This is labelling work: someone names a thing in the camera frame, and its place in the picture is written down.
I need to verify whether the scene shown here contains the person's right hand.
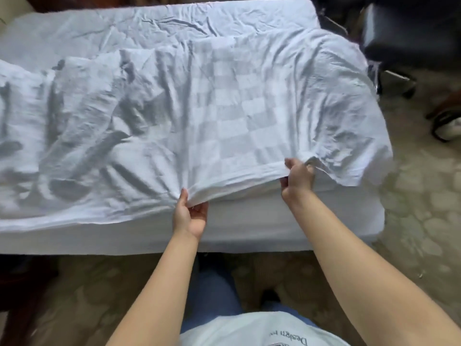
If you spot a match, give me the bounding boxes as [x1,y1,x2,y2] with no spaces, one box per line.
[279,157,317,206]

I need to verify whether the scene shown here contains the person's left hand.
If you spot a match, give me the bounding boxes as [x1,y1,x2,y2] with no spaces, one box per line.
[172,187,209,242]

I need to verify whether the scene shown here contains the white bed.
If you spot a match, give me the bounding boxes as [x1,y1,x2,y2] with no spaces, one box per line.
[0,0,387,256]

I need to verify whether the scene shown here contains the white duvet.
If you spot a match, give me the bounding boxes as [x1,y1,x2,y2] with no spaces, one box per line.
[0,28,394,231]

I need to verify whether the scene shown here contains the person's left forearm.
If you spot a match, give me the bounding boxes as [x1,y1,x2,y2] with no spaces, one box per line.
[106,230,201,346]

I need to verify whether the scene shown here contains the person's right forearm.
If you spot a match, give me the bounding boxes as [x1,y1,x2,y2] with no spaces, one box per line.
[284,190,461,346]

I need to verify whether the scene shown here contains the person's blue jeans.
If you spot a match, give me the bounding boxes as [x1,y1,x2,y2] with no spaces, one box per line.
[180,254,317,334]

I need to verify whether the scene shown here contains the person's black shoe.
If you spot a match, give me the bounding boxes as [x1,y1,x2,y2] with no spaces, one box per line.
[260,288,281,305]

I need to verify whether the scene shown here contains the person's white shirt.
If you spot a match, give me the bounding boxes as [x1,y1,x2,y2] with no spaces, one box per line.
[179,311,352,346]

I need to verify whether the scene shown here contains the beige padded headboard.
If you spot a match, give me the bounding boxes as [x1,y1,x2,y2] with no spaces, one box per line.
[0,0,35,29]

